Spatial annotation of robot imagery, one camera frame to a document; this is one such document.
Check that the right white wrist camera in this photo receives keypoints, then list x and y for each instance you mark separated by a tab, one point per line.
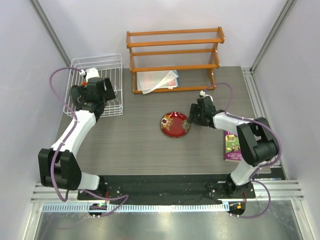
203	94

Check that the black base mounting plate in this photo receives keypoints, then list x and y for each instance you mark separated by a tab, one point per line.
174	190

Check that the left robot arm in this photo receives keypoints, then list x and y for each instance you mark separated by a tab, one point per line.
58	164

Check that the white wire dish rack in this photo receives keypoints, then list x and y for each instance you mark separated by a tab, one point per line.
108	66

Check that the clear plastic document sleeve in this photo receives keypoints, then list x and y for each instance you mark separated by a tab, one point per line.
149	81

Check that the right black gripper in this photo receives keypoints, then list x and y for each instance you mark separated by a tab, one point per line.
194	109

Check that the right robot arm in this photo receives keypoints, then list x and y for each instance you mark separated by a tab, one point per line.
257	141

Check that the slotted cable duct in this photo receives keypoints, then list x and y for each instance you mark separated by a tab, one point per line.
89	207

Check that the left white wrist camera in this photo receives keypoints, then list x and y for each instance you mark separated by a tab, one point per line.
89	73

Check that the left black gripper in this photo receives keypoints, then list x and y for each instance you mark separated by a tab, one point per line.
109	92

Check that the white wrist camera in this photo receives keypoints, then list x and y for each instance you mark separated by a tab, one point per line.
203	94
89	73

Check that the red floral plate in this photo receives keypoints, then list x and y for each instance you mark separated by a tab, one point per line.
174	124

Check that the purple treehouse book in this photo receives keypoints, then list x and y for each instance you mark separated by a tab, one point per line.
232	150

